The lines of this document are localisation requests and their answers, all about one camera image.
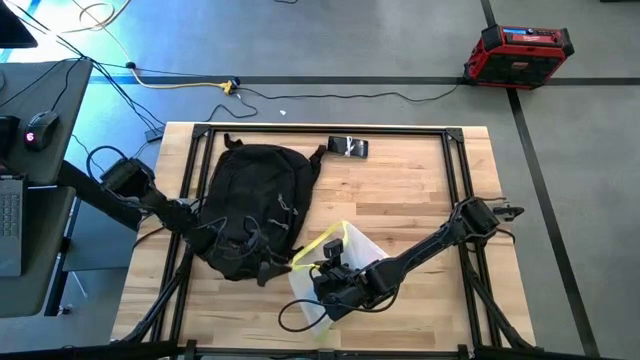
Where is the black monitor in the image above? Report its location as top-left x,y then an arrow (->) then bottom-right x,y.
0,0 -> 39,50

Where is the black backpack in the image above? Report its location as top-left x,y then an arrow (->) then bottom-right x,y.
197,132 -> 327,282

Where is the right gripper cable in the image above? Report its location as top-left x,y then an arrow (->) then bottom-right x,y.
277,298 -> 332,333

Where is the yellow extension cord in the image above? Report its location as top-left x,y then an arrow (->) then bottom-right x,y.
52,0 -> 239,96

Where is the black metal table frame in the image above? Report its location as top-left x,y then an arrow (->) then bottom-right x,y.
112,122 -> 539,360

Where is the black phone with white cable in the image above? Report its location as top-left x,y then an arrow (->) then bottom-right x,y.
326,135 -> 370,160

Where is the black computer mouse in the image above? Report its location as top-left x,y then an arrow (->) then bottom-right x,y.
23,110 -> 61,152

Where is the black floor cable bundle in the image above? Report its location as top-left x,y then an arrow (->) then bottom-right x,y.
2,0 -> 167,132

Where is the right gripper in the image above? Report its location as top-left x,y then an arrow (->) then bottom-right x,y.
312,238 -> 372,322

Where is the red black jobsite radio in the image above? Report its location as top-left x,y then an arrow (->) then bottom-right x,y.
462,23 -> 576,91

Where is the short black floor cable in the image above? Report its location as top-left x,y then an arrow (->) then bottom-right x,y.
203,89 -> 260,124

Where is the dark grey desk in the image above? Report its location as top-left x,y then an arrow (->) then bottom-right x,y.
0,58 -> 146,321

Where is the long black power cable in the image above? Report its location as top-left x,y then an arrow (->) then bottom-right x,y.
234,82 -> 461,105

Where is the clear mesh pouch green edge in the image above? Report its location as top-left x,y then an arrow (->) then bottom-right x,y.
288,220 -> 391,341

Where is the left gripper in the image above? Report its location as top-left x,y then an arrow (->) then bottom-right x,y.
214,227 -> 294,288

